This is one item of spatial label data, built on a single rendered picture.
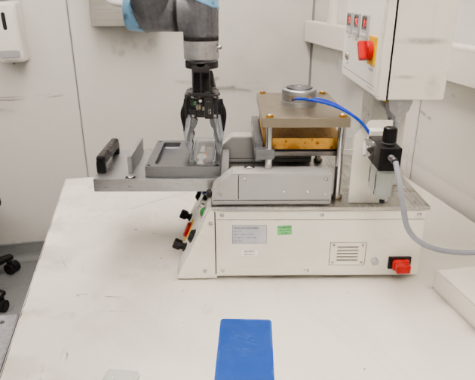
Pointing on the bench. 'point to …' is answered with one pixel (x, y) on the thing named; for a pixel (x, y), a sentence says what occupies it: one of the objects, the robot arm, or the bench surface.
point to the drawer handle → (107, 154)
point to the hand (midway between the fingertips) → (204, 146)
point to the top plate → (302, 108)
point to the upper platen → (302, 141)
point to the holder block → (178, 162)
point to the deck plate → (413, 200)
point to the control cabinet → (393, 67)
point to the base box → (304, 243)
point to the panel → (194, 227)
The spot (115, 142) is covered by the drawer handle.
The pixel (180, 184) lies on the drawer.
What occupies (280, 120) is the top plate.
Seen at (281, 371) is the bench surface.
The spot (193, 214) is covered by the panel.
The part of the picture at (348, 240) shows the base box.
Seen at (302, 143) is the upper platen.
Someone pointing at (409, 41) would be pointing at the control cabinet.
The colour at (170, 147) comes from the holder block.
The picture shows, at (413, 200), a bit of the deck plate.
